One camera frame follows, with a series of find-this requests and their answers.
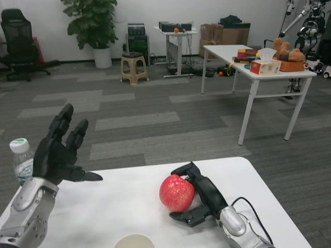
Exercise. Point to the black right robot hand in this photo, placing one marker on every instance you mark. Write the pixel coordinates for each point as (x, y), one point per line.
(210, 196)

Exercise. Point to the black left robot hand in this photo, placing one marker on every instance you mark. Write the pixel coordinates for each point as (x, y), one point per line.
(53, 160)

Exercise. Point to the red apple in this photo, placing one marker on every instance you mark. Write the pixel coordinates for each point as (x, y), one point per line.
(177, 193)

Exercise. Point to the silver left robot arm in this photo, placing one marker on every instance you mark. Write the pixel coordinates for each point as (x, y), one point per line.
(28, 206)

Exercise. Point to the clear plastic water bottle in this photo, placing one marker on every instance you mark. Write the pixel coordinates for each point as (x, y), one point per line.
(22, 162)

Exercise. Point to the white paper cup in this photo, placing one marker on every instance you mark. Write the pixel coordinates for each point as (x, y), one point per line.
(134, 241)

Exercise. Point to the red panel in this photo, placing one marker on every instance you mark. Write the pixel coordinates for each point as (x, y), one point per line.
(39, 50)

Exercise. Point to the white plant pot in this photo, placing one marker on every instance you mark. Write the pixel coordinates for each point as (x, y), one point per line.
(102, 58)

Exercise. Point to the black mesh office chair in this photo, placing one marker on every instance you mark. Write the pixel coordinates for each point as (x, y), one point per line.
(18, 44)

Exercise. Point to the beige plastic stool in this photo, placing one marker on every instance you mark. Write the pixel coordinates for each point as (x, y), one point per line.
(134, 62)

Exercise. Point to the teal round dish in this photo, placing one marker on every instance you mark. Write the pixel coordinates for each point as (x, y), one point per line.
(247, 67)

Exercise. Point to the black yellow hand tool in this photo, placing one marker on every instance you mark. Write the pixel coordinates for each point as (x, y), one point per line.
(240, 60)

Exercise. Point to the red white tissue box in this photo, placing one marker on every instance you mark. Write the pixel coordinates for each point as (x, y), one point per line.
(265, 67)

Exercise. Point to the black green computer tower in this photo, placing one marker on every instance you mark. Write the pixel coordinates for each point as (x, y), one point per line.
(138, 49)

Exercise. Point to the large green leafy plant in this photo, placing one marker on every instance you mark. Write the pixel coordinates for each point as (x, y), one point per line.
(93, 23)

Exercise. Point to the grey computer case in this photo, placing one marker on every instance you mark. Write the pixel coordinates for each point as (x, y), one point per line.
(172, 55)

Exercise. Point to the yellow pink cylinder container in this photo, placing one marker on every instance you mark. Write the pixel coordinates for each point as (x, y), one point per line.
(241, 53)

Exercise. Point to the white folding table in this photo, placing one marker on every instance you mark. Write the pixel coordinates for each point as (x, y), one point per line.
(222, 50)

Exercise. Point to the low cardboard box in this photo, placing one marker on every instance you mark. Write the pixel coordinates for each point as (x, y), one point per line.
(204, 48)

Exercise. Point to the small white standing desk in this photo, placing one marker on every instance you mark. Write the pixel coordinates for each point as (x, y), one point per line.
(179, 51)

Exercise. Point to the brown tray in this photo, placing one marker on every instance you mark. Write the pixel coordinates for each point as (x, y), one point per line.
(251, 52)

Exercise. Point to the orange basket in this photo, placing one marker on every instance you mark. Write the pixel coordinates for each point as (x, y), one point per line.
(292, 66)

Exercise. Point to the black striped equipment case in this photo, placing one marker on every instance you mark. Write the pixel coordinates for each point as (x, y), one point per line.
(136, 29)

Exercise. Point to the large cardboard box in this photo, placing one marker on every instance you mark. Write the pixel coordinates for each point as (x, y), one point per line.
(235, 36)

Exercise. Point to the brown plush bear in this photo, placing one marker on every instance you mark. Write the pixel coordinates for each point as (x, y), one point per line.
(291, 54)

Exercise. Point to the tall open cardboard box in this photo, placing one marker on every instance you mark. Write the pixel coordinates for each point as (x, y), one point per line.
(210, 31)

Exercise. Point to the white toy car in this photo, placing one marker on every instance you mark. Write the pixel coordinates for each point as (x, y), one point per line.
(313, 65)
(327, 73)

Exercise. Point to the small black electronics box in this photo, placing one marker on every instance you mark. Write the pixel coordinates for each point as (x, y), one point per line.
(186, 26)
(162, 24)

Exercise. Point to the flat black box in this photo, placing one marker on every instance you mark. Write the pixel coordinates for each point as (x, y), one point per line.
(243, 25)

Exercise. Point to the wide black electronics box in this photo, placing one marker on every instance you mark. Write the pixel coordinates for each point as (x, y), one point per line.
(169, 27)

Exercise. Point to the black cloth bag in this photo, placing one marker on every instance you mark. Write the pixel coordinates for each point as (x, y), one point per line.
(230, 19)

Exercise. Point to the silver black humanoid robot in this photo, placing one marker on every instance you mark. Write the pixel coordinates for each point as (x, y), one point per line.
(310, 31)

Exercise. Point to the white camera on stand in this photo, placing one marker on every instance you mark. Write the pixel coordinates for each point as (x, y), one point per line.
(289, 6)

